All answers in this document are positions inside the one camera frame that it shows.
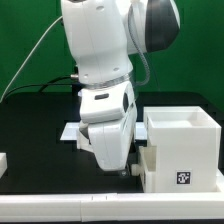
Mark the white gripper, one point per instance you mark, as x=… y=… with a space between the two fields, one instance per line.
x=111 y=141

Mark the white drawer with knob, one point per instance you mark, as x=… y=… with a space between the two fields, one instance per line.
x=145 y=165

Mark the white drawer cabinet box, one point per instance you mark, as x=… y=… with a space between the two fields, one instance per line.
x=182 y=150

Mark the white drawer without knob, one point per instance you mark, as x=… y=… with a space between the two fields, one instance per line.
x=83 y=140

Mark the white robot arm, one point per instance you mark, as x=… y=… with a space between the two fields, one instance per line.
x=101 y=35

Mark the white marker sheet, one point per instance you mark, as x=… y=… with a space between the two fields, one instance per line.
x=70 y=129

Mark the white block at left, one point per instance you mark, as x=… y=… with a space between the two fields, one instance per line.
x=3 y=163

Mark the white front border rail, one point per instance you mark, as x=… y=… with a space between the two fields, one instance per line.
x=111 y=207

